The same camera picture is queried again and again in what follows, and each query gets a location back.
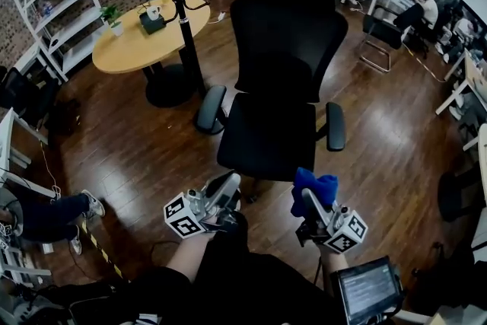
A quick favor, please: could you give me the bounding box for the black stool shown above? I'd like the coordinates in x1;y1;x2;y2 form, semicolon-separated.
437;170;487;224

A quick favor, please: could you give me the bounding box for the person's right forearm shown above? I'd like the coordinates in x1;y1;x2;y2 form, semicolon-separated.
319;244;352;276

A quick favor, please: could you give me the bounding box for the person's left forearm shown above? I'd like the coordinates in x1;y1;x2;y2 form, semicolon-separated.
166;230;218;283

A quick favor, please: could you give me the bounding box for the round wooden table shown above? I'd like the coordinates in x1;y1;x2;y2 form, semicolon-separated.
91;0;212;109

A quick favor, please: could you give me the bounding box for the black wrist-mounted tablet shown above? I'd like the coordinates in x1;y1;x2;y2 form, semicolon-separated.
329;256;405;325

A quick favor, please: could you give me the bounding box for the person's black clothing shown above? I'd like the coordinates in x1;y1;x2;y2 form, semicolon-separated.
68;211;345;325

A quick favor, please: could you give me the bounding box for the black tissue box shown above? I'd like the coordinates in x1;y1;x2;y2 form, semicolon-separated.
138;11;167;36

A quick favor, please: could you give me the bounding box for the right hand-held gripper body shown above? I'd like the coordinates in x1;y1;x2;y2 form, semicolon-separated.
295;202;369;255

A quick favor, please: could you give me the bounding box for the potted green plant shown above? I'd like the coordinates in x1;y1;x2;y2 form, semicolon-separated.
99;4;125;38

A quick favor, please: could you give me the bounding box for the black coat rack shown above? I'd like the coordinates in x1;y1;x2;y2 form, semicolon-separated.
125;0;215;100

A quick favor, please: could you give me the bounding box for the white shelf unit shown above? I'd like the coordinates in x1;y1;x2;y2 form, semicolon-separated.
7;0;107;84

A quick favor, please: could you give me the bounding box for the black cantilever chair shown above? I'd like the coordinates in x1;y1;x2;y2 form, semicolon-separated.
357;5;405;74

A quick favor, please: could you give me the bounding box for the black office chair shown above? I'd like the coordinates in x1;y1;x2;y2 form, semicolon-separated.
196;0;349;203

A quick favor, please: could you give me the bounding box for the blue cloth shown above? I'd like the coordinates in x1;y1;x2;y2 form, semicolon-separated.
291;167;339;218

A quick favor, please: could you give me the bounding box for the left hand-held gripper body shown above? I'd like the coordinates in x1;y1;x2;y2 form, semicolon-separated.
163;184;242;240

